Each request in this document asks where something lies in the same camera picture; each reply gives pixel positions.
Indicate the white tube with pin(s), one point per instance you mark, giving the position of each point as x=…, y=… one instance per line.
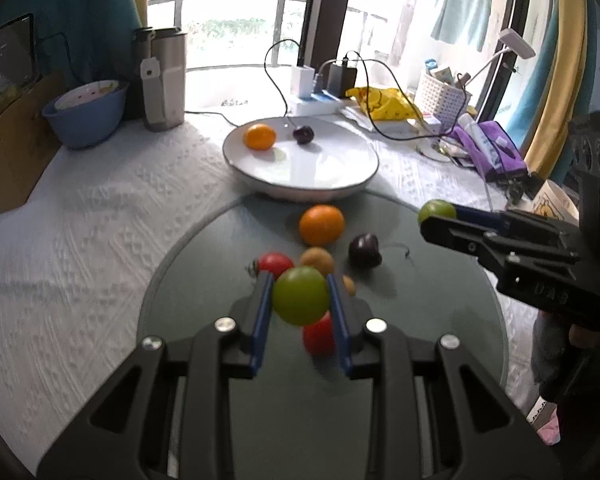
x=472, y=132

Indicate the white power strip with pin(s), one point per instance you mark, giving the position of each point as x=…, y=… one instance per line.
x=312, y=105

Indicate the cartoon mug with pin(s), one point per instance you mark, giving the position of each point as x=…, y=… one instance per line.
x=555, y=205

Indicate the large orange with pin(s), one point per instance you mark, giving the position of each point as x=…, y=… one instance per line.
x=322, y=225

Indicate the small orange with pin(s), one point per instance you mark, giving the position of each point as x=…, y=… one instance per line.
x=259, y=137

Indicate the stainless steel tumbler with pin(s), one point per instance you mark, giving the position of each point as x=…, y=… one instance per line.
x=162, y=80

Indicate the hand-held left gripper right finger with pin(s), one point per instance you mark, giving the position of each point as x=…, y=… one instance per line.
x=339, y=325

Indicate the red tomato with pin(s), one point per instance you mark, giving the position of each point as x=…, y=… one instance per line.
x=317, y=337
x=275, y=264

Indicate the hanging teal towel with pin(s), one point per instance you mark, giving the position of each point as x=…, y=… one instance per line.
x=462, y=5

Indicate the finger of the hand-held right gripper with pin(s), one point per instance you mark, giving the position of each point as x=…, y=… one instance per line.
x=450, y=235
x=475, y=215

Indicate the dark window post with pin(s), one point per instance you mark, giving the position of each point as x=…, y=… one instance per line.
x=330, y=10

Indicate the black key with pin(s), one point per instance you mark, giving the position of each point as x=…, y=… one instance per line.
x=515, y=190

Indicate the round grey mat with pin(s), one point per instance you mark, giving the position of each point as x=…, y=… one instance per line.
x=430, y=335

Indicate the yellow plastic bag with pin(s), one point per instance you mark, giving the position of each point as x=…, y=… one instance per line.
x=380, y=102

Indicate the dark plum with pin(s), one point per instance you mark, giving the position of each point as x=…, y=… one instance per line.
x=303, y=134
x=364, y=251

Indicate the white plate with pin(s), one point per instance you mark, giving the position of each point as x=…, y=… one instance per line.
x=320, y=165

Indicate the black charger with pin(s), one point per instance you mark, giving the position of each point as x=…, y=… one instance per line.
x=341, y=79

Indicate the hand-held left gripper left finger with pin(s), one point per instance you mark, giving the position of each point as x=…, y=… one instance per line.
x=262, y=320

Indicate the white charger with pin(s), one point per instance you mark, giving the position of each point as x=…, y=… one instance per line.
x=302, y=80

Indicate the large green fruit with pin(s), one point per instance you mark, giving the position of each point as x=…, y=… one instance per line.
x=300, y=295

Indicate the purple pouch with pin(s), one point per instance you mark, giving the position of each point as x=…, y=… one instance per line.
x=495, y=152

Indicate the blue bowl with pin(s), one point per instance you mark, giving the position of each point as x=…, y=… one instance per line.
x=85, y=125

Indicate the teal curtain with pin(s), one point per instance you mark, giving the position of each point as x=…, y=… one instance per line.
x=80, y=10
x=532, y=100

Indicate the white tea bag tag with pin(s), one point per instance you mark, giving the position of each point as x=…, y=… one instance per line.
x=150, y=67

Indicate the brown kiwi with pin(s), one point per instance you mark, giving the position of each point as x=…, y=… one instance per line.
x=317, y=259

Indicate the small green fruit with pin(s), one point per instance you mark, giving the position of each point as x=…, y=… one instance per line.
x=436, y=210

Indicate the white desk lamp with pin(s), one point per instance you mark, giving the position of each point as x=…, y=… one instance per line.
x=517, y=42

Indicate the balcony railing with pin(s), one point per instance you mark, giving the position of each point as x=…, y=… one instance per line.
x=178, y=15

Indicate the cardboard box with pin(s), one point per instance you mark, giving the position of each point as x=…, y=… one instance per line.
x=10, y=150

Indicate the white woven basket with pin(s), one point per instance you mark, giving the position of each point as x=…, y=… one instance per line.
x=442, y=97

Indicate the black tablet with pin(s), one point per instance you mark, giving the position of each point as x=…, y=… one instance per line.
x=10, y=50

